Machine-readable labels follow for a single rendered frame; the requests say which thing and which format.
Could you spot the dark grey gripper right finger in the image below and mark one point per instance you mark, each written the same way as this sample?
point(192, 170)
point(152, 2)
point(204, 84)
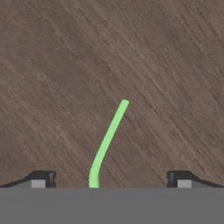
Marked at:
point(182, 176)

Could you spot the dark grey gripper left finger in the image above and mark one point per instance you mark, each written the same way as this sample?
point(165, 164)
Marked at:
point(40, 176)

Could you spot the green straw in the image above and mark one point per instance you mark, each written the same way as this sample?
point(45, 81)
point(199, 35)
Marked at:
point(106, 141)

